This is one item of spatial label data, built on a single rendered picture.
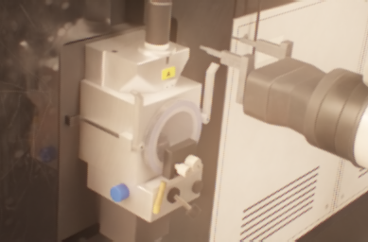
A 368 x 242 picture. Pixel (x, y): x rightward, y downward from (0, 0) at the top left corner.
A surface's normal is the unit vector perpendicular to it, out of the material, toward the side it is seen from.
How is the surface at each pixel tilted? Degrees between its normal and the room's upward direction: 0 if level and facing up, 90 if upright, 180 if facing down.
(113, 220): 90
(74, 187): 90
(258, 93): 90
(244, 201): 90
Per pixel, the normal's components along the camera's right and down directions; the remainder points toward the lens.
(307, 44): 0.76, 0.33
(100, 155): -0.65, 0.26
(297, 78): 0.13, -0.88
